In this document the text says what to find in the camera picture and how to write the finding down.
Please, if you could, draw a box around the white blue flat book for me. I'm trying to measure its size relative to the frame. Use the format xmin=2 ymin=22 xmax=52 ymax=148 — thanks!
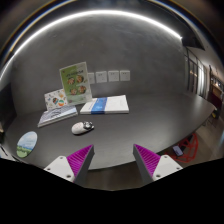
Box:
xmin=80 ymin=95 xmax=129 ymax=114

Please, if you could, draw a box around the green food poster book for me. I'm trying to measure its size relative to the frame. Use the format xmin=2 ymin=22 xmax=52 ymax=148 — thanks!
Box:
xmin=60 ymin=62 xmax=92 ymax=105

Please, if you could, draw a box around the curved ceiling light strip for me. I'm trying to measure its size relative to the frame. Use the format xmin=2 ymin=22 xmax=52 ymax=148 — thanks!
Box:
xmin=0 ymin=10 xmax=182 ymax=81

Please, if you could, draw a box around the grey striped book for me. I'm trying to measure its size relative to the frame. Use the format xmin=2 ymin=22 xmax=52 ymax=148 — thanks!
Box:
xmin=38 ymin=105 xmax=78 ymax=127

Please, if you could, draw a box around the red chair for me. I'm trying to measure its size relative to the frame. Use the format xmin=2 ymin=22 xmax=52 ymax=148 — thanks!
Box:
xmin=165 ymin=133 xmax=198 ymax=163

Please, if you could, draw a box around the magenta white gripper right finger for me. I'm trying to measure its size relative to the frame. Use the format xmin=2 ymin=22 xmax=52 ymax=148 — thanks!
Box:
xmin=133 ymin=144 xmax=182 ymax=182

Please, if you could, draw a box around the colourful illustrated small book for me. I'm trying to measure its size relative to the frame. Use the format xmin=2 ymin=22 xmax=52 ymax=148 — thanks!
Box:
xmin=44 ymin=89 xmax=68 ymax=110

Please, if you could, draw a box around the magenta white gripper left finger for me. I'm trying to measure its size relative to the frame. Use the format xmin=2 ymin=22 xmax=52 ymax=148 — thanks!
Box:
xmin=44 ymin=145 xmax=94 ymax=183

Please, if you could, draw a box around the white computer mouse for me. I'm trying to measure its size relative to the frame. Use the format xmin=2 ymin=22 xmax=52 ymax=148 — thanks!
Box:
xmin=71 ymin=121 xmax=94 ymax=135

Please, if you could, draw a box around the round landscape mouse pad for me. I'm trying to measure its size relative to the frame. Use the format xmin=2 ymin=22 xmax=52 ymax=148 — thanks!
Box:
xmin=16 ymin=131 xmax=38 ymax=158

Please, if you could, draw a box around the white wall socket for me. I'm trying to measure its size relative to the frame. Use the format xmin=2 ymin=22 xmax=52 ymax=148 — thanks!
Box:
xmin=88 ymin=73 xmax=96 ymax=84
xmin=120 ymin=70 xmax=130 ymax=81
xmin=96 ymin=71 xmax=107 ymax=83
xmin=108 ymin=70 xmax=119 ymax=82

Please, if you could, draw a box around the glass door frame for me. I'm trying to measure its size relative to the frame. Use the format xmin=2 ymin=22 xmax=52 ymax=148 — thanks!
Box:
xmin=184 ymin=47 xmax=207 ymax=98

